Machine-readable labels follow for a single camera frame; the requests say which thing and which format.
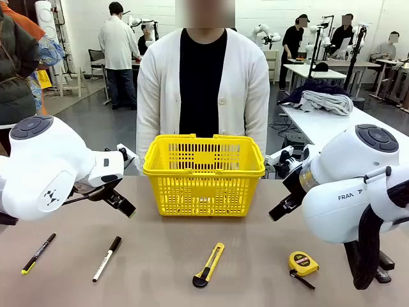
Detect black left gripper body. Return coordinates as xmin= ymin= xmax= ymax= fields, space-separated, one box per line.
xmin=72 ymin=177 xmax=125 ymax=205

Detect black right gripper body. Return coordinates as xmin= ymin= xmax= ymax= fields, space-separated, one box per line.
xmin=282 ymin=166 xmax=320 ymax=207

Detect white marker with black cap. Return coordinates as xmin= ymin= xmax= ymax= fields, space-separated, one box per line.
xmin=92 ymin=235 xmax=123 ymax=283

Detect black pen with yellow tip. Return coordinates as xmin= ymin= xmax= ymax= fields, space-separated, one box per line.
xmin=20 ymin=232 xmax=57 ymax=276

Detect black stapler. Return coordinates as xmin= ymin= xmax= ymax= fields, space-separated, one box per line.
xmin=344 ymin=241 xmax=396 ymax=284

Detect person's right forearm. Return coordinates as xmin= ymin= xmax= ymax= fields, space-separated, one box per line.
xmin=136 ymin=92 xmax=160 ymax=170

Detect person's left forearm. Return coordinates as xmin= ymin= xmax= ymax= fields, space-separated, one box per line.
xmin=245 ymin=95 xmax=271 ymax=161

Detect yellow plastic shopping basket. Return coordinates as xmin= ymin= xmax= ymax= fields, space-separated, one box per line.
xmin=142 ymin=133 xmax=266 ymax=218

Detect person in white cardigan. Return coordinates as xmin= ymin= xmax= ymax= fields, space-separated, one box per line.
xmin=135 ymin=0 xmax=271 ymax=175

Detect person in white coat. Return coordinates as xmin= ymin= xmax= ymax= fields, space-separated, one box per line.
xmin=98 ymin=1 xmax=141 ymax=111

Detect standing person in black top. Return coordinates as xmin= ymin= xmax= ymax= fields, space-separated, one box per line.
xmin=330 ymin=13 xmax=355 ymax=58

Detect seated person in dark top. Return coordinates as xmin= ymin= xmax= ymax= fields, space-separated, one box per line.
xmin=137 ymin=24 xmax=157 ymax=55

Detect seated person in grey top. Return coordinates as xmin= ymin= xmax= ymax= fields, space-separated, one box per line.
xmin=370 ymin=31 xmax=400 ymax=65

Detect black round stool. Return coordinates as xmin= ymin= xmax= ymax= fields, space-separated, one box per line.
xmin=284 ymin=132 xmax=313 ymax=151

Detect yellow tape measure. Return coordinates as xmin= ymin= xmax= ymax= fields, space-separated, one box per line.
xmin=287 ymin=251 xmax=320 ymax=290

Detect large white table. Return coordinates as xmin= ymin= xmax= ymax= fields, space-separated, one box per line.
xmin=279 ymin=104 xmax=408 ymax=145

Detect grey clothes pile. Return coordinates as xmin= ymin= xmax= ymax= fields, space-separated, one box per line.
xmin=302 ymin=90 xmax=355 ymax=116

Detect yellow utility knife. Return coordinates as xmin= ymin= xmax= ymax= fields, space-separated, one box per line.
xmin=192 ymin=242 xmax=226 ymax=288

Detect dark navy clothes pile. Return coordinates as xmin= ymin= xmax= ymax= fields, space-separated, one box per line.
xmin=277 ymin=79 xmax=351 ymax=111

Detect white wooden stool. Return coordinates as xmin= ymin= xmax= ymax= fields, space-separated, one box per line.
xmin=56 ymin=65 xmax=91 ymax=98

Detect small white table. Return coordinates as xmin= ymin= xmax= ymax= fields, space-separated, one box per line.
xmin=282 ymin=63 xmax=348 ymax=93

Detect brown topped table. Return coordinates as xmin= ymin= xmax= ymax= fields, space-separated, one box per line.
xmin=316 ymin=59 xmax=381 ymax=97

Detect black tripod pole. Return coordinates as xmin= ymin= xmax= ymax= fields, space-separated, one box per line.
xmin=308 ymin=24 xmax=322 ymax=79
xmin=343 ymin=27 xmax=367 ymax=97

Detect black office chair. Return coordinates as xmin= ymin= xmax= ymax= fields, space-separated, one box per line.
xmin=88 ymin=49 xmax=108 ymax=79

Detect figure in orange blue clothes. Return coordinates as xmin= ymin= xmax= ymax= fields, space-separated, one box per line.
xmin=3 ymin=4 xmax=66 ymax=116

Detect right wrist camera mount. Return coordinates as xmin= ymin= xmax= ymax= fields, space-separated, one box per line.
xmin=265 ymin=144 xmax=317 ymax=175

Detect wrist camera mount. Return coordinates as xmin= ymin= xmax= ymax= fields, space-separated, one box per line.
xmin=265 ymin=144 xmax=317 ymax=175
xmin=104 ymin=143 xmax=141 ymax=170

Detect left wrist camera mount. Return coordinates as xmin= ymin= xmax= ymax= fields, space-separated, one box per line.
xmin=104 ymin=143 xmax=141 ymax=170

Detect black sleeved cable bundle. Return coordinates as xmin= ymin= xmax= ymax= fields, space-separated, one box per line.
xmin=343 ymin=166 xmax=409 ymax=291

